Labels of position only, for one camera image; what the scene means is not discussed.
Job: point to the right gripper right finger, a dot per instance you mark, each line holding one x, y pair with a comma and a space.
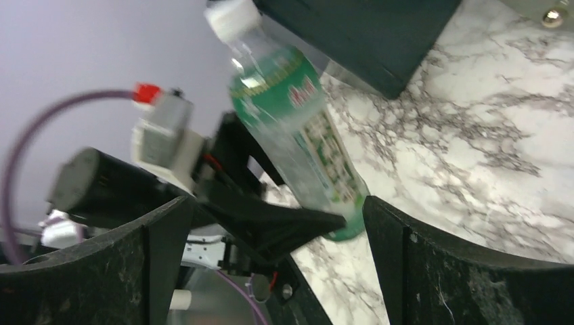
429, 276

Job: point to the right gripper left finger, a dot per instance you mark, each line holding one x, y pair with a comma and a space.
124, 276

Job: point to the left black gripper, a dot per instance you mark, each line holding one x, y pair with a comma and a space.
259, 234

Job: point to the green label clear bottle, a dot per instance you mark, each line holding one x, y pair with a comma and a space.
277, 94

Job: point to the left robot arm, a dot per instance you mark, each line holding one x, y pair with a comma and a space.
101, 191

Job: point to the dark green plastic bin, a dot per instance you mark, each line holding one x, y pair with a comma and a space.
382, 42

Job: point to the round pastel drawer cabinet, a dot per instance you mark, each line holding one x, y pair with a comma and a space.
551, 14

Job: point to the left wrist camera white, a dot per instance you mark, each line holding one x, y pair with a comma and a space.
161, 142

